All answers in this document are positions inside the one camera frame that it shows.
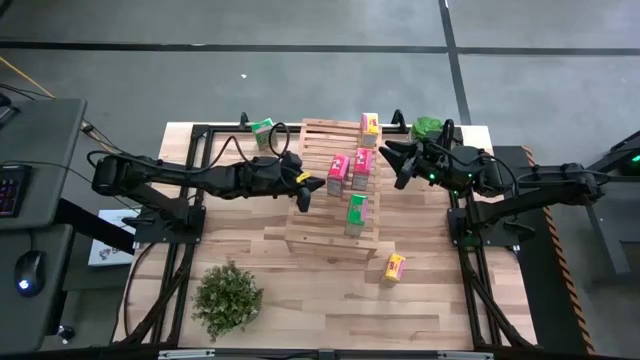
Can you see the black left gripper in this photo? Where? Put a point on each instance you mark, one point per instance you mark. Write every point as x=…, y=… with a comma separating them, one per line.
x=275, y=175

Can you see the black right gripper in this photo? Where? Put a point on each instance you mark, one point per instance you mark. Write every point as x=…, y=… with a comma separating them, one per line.
x=437, y=162

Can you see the red Froot Loops cereal box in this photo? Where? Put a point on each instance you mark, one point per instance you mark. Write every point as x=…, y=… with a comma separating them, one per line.
x=362, y=167
x=338, y=172

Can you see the yellow Corn Pops cereal box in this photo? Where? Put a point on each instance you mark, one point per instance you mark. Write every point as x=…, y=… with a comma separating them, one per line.
x=394, y=268
x=369, y=129

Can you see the green Apple Jacks cereal box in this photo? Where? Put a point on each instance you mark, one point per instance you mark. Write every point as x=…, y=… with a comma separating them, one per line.
x=357, y=215
x=263, y=134

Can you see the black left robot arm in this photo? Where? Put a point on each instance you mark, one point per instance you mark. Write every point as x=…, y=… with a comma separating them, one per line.
x=165, y=172

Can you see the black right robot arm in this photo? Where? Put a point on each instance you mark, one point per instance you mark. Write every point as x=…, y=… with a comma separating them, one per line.
x=585, y=182

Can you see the slatted wooden shelf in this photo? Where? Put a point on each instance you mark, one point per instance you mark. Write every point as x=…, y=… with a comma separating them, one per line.
x=320, y=235

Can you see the green plush object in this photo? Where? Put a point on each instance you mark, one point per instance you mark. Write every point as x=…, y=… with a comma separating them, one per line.
x=425, y=127

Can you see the bushy green potted plant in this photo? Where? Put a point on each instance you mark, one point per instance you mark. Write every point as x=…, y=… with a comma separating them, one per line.
x=227, y=300

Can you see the black hazard striped mat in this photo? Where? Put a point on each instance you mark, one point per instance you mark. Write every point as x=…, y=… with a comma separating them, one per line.
x=540, y=280

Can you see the white printed box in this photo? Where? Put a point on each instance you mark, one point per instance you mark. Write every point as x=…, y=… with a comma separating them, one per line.
x=107, y=250

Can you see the black stand with green light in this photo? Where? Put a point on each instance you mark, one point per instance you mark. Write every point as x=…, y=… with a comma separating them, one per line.
x=625, y=160

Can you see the grey desk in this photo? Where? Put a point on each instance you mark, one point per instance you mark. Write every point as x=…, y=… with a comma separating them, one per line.
x=45, y=135

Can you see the black computer mouse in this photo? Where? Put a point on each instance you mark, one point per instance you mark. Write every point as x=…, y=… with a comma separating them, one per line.
x=30, y=272

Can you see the black backlit keyboard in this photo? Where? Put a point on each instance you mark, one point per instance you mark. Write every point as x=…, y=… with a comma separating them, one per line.
x=12, y=192

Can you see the black metal table frame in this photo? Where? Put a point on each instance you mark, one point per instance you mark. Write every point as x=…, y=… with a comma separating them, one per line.
x=200, y=132

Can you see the silver bracket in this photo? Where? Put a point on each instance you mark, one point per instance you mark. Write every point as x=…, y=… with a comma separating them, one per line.
x=465, y=355
x=186, y=354

